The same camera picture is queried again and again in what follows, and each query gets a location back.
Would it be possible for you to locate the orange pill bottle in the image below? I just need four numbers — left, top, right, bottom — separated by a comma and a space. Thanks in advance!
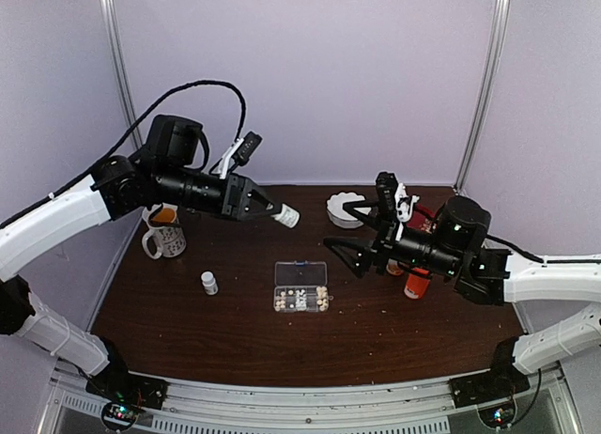
404, 273, 431, 300

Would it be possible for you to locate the left aluminium frame post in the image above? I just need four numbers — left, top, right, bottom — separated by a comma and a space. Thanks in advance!
100, 0, 137, 128

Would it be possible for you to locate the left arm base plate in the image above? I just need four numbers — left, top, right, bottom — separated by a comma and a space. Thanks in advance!
79, 370, 168, 433

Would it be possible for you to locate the red floral plate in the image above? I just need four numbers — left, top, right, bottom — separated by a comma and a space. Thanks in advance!
407, 204, 439, 233

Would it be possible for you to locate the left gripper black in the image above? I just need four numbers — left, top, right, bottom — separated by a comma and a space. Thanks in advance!
156, 162, 283, 222

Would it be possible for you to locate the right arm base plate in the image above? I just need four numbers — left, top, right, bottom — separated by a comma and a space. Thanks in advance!
449, 370, 531, 431

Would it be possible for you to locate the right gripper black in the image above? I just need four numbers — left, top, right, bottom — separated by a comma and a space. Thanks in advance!
323, 198, 462, 281

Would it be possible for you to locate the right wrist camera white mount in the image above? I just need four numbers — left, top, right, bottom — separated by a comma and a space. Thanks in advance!
376, 171, 420, 241

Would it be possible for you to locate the clear plastic pill organizer box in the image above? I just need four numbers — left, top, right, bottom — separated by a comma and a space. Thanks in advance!
272, 261, 332, 314

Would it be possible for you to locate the right aluminium frame post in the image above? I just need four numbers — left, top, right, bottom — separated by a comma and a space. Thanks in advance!
454, 0, 511, 194

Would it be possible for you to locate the small white pill bottle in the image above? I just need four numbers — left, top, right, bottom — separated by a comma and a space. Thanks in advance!
200, 271, 219, 296

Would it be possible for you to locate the front aluminium rail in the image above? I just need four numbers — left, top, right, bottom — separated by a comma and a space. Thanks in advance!
34, 360, 585, 433

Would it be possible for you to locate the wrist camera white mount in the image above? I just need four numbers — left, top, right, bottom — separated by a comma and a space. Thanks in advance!
376, 171, 420, 241
216, 132, 263, 179

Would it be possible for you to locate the amber bottle with grey cap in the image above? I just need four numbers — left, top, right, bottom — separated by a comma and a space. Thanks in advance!
386, 260, 405, 276

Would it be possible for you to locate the white scalloped bowl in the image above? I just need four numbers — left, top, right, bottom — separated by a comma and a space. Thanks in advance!
326, 192, 366, 229

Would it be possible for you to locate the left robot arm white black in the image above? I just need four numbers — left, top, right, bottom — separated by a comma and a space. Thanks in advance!
1, 115, 300, 400

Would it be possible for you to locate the aluminium frame post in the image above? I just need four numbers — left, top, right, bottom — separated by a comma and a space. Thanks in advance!
454, 0, 511, 194
100, 0, 137, 128

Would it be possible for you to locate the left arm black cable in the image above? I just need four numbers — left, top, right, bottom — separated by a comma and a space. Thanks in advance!
0, 80, 249, 228

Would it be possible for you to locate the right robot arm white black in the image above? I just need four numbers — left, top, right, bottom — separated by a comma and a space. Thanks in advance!
323, 195, 600, 398

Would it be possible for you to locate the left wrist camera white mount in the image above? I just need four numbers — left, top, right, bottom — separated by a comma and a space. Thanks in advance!
216, 132, 263, 179

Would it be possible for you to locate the floral mug with orange liquid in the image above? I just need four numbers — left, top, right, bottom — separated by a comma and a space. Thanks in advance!
141, 204, 187, 260

